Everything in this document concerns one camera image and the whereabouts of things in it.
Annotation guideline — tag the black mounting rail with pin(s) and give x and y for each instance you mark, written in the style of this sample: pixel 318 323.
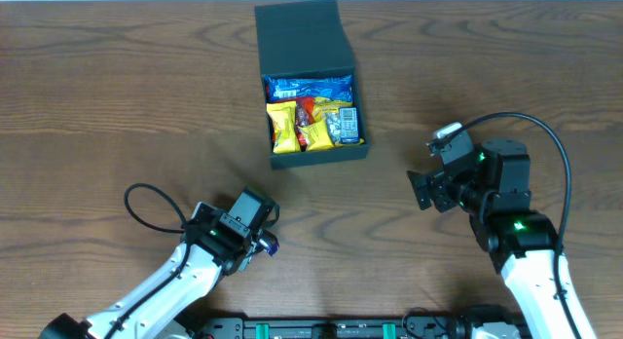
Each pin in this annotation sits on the black mounting rail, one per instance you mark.
pixel 425 327

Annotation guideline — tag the dark blue chocolate bar wrapper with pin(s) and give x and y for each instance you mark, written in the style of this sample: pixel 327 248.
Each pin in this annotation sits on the dark blue chocolate bar wrapper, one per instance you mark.
pixel 269 242

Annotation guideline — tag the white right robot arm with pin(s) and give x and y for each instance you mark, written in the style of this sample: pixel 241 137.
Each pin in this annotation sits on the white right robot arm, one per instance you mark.
pixel 491 182

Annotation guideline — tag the small blue barcode packet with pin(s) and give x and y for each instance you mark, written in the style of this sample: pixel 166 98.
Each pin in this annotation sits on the small blue barcode packet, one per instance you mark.
pixel 349 125

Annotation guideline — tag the dark green gift box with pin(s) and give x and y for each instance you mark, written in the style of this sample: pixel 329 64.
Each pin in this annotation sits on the dark green gift box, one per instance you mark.
pixel 306 40

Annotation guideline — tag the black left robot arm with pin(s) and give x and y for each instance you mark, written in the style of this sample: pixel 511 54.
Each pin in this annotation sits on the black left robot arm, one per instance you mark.
pixel 216 244

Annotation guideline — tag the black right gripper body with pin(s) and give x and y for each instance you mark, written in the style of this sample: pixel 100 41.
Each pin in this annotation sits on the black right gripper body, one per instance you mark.
pixel 462 191

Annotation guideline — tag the yellow Hacks sweets bag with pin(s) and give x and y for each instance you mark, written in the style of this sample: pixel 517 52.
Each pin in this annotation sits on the yellow Hacks sweets bag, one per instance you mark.
pixel 328 110

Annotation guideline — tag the red Hacks sweets bag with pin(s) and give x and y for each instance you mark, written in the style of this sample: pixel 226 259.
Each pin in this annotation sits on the red Hacks sweets bag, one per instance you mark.
pixel 304 118

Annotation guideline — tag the yellow double snack packet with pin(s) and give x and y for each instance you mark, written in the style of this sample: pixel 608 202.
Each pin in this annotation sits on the yellow double snack packet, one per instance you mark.
pixel 285 140

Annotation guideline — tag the light blue snack packet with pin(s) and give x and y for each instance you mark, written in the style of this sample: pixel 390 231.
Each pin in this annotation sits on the light blue snack packet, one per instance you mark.
pixel 334 88

